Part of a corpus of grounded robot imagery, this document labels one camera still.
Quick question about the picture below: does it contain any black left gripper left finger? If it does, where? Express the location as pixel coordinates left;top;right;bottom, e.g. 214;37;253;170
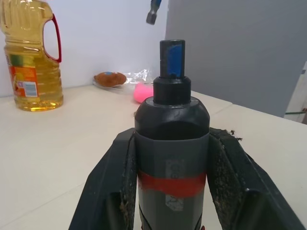
68;127;140;230

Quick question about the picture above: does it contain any black bottle with red band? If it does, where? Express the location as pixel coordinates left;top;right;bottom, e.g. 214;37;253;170
134;38;211;230

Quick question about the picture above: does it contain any silver metal screwdriver bit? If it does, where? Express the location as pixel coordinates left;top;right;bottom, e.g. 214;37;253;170
145;0;161;25

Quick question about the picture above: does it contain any brown bread in plastic wrap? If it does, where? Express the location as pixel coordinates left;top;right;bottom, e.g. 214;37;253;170
93;69;154;90

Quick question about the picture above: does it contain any yellow cooking oil bottle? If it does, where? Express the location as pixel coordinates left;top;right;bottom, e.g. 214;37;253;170
0;0;65;113

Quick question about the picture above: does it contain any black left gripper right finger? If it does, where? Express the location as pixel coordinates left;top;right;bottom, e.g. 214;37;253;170
206;127;302;230

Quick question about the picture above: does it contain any pink round toy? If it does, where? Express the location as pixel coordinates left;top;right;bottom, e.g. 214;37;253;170
133;82;154;104

